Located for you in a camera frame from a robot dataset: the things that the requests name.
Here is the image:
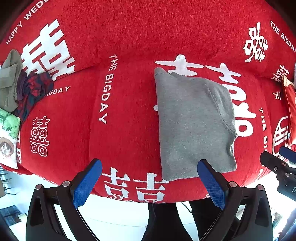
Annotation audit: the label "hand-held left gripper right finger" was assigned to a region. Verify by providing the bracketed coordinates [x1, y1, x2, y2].
[197, 159, 274, 241]

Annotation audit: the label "red pillow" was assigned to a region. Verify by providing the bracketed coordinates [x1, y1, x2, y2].
[281, 74, 296, 149]

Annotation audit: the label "person's black trousers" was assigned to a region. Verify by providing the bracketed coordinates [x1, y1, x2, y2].
[144, 197, 234, 241]

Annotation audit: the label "red printed blanket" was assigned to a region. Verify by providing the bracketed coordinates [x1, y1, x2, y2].
[0, 0, 296, 204]

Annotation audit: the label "olive grey garment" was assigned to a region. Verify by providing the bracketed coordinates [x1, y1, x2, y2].
[0, 49, 23, 110]

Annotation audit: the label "grey sweater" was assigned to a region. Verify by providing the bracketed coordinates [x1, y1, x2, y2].
[154, 67, 238, 182]

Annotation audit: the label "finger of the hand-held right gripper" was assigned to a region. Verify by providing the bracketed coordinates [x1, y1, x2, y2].
[279, 146, 296, 163]
[260, 151, 290, 173]

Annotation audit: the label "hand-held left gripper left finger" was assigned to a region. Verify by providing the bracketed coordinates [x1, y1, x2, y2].
[26, 159, 102, 241]

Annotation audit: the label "green cartoon pillow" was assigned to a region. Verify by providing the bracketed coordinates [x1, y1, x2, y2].
[0, 108, 21, 170]

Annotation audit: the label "black cable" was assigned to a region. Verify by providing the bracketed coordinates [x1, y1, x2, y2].
[180, 201, 194, 214]

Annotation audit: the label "dark plaid garment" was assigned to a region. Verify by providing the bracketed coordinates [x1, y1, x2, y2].
[11, 71, 53, 127]

